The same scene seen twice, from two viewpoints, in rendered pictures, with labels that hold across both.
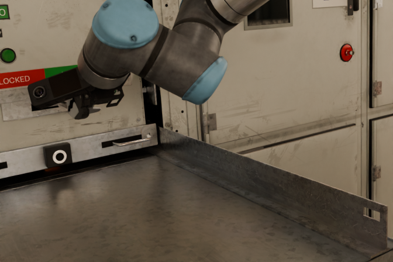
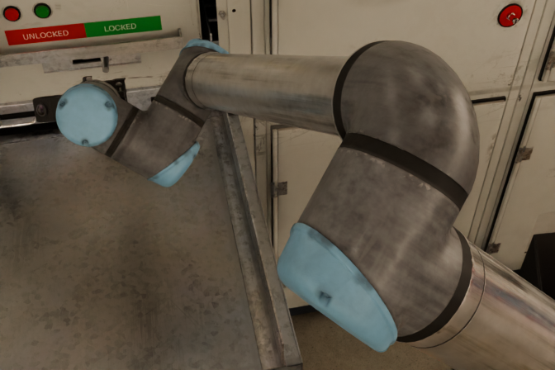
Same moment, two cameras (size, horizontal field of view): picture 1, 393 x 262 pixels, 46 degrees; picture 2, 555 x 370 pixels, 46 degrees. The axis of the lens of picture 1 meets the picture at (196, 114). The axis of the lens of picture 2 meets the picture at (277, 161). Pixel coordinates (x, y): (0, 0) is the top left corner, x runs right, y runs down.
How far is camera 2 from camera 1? 75 cm
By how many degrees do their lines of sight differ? 34
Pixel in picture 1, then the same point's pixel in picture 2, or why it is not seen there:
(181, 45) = (139, 144)
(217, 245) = (163, 302)
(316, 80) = (448, 49)
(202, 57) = (160, 156)
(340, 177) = not seen: hidden behind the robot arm
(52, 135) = not seen: hidden behind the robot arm
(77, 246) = (63, 258)
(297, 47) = (425, 9)
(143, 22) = (97, 125)
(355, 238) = (271, 342)
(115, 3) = (72, 102)
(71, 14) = not seen: outside the picture
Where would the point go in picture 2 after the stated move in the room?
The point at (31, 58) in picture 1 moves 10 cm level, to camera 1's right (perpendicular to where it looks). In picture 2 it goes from (68, 12) to (111, 20)
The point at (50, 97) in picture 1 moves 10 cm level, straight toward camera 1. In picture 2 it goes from (50, 118) to (34, 154)
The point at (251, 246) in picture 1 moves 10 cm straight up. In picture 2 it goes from (187, 315) to (182, 278)
